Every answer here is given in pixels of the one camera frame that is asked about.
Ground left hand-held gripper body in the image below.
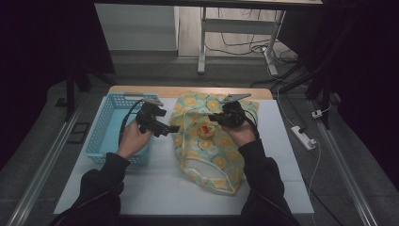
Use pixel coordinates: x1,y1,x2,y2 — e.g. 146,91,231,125
135,96,170,137

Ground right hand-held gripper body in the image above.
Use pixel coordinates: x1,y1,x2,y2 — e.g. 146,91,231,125
218,92,253,128

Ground round gold tin red label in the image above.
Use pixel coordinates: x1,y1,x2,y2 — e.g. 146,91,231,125
197,123,220,141

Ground lemon print cloth bag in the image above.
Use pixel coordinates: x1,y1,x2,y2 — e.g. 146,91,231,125
168,90,261,196

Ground blue perforated plastic basket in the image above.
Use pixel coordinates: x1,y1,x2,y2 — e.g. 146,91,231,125
84,92,159,167

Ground person's right hand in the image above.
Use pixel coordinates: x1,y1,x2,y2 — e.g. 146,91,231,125
220,120,258,149

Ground person's left hand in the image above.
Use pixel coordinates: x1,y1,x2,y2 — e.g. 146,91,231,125
116,120,154,161

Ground white table mat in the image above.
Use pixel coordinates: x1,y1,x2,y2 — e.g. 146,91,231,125
54,97,315,217

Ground white power strip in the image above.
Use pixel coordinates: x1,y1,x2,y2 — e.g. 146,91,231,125
290,125,317,152

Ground black floor plate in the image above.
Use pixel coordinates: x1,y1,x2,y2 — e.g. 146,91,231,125
67,121,92,145

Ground black stand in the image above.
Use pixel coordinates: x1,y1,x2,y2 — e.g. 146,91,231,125
304,59,343,130
64,60,92,122

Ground white cabinet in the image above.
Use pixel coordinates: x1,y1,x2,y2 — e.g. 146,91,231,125
93,3,180,52

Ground black curtain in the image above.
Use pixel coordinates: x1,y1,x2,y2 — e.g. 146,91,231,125
277,0,399,189
0,0,116,172

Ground right hand-held gripper cable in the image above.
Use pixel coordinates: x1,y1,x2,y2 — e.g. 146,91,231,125
243,108,262,139

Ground hand-held gripper cable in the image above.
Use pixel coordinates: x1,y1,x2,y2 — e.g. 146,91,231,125
243,108,262,139
118,98,146,147

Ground left hand-held gripper cable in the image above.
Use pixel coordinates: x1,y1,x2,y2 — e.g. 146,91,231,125
118,98,146,147

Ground black floor cables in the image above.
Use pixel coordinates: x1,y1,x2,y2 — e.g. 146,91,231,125
205,8,310,92

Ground white desk frame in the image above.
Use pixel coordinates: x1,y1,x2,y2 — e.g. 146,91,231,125
197,6,287,76

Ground white cable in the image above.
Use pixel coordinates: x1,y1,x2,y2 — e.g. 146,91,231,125
306,139,323,197

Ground aluminium rail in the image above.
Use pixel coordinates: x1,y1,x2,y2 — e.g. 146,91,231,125
309,99,379,226
6,107,83,226

